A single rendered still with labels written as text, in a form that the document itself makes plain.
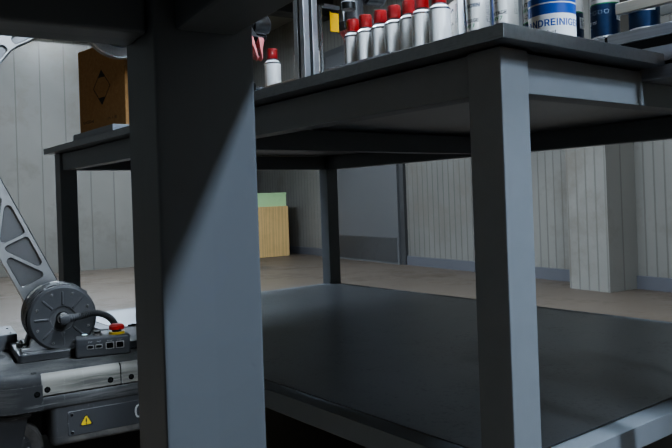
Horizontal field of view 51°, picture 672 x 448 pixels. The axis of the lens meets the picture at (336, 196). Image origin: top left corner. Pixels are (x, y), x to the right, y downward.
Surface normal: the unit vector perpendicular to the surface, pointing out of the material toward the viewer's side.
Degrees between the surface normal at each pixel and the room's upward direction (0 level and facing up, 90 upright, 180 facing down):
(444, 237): 90
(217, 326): 90
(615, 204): 90
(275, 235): 90
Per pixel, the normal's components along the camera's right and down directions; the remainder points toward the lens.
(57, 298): 0.51, -0.02
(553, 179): -0.86, 0.03
